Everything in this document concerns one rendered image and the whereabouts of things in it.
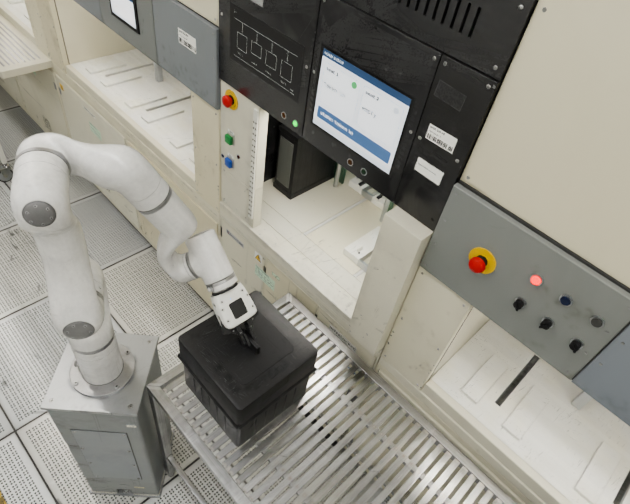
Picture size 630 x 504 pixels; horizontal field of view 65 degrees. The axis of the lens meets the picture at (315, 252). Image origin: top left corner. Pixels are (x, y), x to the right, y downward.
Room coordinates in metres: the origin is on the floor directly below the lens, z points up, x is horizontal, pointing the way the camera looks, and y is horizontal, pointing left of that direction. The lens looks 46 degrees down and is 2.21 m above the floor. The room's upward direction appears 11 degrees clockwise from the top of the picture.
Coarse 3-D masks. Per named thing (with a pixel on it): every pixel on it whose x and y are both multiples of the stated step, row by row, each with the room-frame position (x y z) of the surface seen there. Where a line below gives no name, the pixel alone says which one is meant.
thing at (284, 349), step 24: (264, 312) 0.87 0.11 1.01; (192, 336) 0.74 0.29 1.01; (216, 336) 0.76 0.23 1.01; (264, 336) 0.79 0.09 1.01; (288, 336) 0.81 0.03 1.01; (192, 360) 0.68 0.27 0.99; (216, 360) 0.68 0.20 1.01; (240, 360) 0.70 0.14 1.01; (264, 360) 0.71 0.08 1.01; (288, 360) 0.73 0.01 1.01; (312, 360) 0.76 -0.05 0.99; (216, 384) 0.62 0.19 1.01; (240, 384) 0.63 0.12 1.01; (264, 384) 0.64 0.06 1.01; (288, 384) 0.69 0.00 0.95; (240, 408) 0.56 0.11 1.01; (264, 408) 0.62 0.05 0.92
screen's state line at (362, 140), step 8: (320, 112) 1.19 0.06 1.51; (328, 112) 1.17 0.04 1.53; (328, 120) 1.17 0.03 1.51; (336, 120) 1.15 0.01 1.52; (336, 128) 1.15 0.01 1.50; (344, 128) 1.14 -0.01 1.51; (352, 128) 1.12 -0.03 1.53; (352, 136) 1.12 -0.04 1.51; (360, 136) 1.10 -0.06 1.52; (360, 144) 1.10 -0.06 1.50; (368, 144) 1.08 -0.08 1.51; (376, 144) 1.07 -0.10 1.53; (376, 152) 1.07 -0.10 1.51; (384, 152) 1.05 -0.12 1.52; (384, 160) 1.05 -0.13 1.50
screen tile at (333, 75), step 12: (324, 72) 1.20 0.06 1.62; (336, 72) 1.17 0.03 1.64; (336, 84) 1.17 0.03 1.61; (348, 84) 1.15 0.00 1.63; (360, 84) 1.12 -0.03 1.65; (324, 96) 1.19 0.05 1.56; (336, 96) 1.16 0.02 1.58; (348, 96) 1.14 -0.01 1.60; (336, 108) 1.16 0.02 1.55; (348, 108) 1.14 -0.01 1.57
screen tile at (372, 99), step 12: (372, 96) 1.10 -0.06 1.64; (360, 108) 1.11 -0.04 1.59; (372, 108) 1.09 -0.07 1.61; (384, 108) 1.07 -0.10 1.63; (360, 120) 1.11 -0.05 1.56; (372, 120) 1.09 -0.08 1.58; (396, 120) 1.05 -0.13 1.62; (372, 132) 1.08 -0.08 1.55; (384, 132) 1.06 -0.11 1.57; (396, 132) 1.04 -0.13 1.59
